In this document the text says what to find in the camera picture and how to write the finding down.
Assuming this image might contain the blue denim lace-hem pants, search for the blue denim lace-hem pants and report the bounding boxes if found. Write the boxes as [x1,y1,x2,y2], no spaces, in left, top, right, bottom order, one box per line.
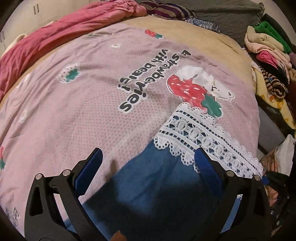
[62,101,262,240]

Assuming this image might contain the person left hand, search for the person left hand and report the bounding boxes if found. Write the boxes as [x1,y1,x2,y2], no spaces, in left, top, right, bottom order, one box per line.
[110,230,127,241]

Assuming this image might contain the pink strawberry print duvet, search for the pink strawberry print duvet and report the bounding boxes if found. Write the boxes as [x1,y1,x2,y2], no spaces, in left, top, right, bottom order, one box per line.
[1,18,262,233]

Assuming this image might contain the pile of folded clothes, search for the pile of folded clothes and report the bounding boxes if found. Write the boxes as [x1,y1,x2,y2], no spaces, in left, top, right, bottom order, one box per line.
[244,21,295,130]

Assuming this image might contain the grey padded headboard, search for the grey padded headboard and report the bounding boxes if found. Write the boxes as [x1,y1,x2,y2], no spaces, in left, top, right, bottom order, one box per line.
[136,0,265,48]

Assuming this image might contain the white wardrobe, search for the white wardrobe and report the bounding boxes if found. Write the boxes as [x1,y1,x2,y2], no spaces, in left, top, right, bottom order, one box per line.
[1,0,92,54]

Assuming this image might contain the red pink quilt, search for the red pink quilt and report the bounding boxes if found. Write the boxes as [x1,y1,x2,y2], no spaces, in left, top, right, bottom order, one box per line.
[1,1,147,97]

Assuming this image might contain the striped purple pillow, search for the striped purple pillow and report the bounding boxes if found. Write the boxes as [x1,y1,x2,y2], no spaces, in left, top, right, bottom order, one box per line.
[140,1,196,21]

